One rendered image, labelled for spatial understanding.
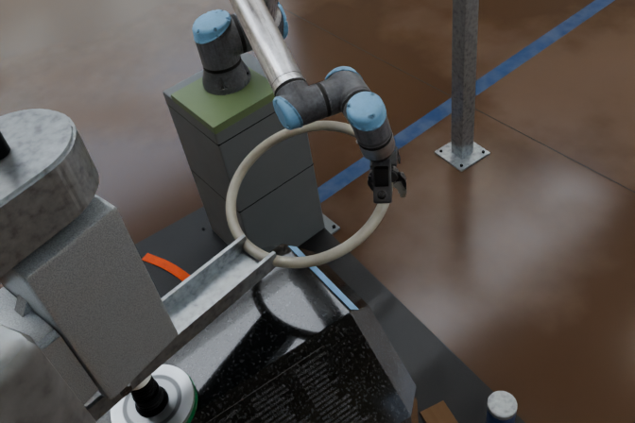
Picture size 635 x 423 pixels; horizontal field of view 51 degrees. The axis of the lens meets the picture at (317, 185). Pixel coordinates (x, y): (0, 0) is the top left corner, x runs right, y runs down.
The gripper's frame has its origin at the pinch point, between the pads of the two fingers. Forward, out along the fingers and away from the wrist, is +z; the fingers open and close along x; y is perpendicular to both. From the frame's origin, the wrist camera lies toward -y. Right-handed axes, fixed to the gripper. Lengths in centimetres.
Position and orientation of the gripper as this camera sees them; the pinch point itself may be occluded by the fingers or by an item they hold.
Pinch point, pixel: (391, 196)
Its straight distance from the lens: 187.8
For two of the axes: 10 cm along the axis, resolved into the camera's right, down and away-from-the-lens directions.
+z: 2.7, 5.6, 7.8
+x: -9.6, 0.6, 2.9
